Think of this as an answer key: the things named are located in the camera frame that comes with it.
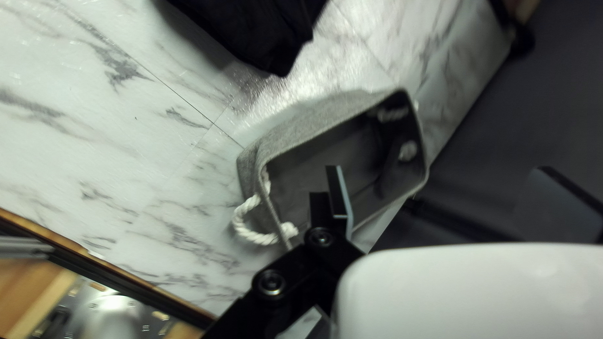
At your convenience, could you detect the black sweatshirt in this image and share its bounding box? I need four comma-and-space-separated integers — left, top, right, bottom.
162, 0, 328, 77

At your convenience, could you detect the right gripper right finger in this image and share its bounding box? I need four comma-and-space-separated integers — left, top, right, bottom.
514, 166, 603, 244

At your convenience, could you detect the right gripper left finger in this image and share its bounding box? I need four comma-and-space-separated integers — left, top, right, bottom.
203, 165, 366, 339

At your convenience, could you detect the grey fabric basket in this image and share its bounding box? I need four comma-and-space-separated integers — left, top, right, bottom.
231, 89, 430, 250

